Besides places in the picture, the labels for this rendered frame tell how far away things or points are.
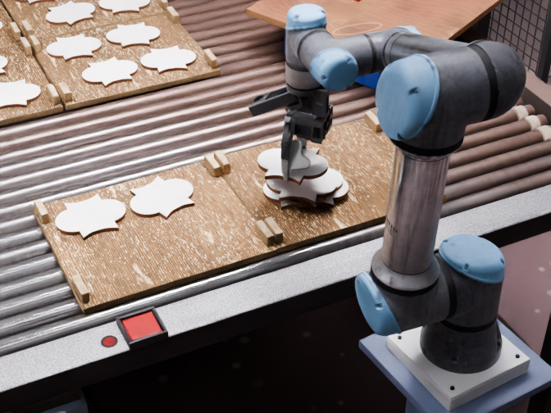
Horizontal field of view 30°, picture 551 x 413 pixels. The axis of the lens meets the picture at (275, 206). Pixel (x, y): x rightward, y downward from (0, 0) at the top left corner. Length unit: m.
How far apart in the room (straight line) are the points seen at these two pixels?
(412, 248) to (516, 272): 1.90
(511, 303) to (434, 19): 1.10
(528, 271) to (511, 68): 2.07
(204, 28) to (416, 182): 1.45
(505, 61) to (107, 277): 0.91
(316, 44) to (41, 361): 0.76
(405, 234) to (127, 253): 0.67
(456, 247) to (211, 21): 1.35
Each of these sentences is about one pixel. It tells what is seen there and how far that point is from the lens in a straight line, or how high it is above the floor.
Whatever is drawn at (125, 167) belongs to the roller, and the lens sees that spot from 2.37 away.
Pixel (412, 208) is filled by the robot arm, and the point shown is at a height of 1.30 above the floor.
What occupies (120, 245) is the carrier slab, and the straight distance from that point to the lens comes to 2.12.
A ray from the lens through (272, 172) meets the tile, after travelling 2.10.
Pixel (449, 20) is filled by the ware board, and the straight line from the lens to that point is 2.74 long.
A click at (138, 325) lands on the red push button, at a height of 0.93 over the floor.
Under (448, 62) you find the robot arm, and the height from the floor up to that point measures 1.54.
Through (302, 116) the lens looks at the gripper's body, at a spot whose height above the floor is 1.19.
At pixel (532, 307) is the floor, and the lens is 3.44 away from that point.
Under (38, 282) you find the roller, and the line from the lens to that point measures 2.09.
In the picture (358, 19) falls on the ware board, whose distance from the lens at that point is 2.71.
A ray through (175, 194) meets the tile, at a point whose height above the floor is 0.95.
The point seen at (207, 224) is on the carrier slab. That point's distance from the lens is 2.15.
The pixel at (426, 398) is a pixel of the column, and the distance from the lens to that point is 1.91.
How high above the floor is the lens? 2.28
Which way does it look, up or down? 38 degrees down
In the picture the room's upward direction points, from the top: 1 degrees clockwise
